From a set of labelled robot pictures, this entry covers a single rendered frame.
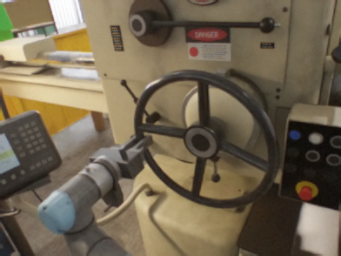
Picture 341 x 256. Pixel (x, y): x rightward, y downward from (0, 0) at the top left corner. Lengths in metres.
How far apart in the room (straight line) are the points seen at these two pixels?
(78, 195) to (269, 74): 0.55
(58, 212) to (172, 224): 0.92
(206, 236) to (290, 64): 0.89
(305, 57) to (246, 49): 0.15
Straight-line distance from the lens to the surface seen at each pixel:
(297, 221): 1.45
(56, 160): 1.08
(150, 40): 0.87
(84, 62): 1.65
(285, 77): 0.77
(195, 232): 1.38
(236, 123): 0.72
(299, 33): 0.74
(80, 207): 0.59
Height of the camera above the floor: 1.65
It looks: 28 degrees down
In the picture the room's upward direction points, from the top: 7 degrees counter-clockwise
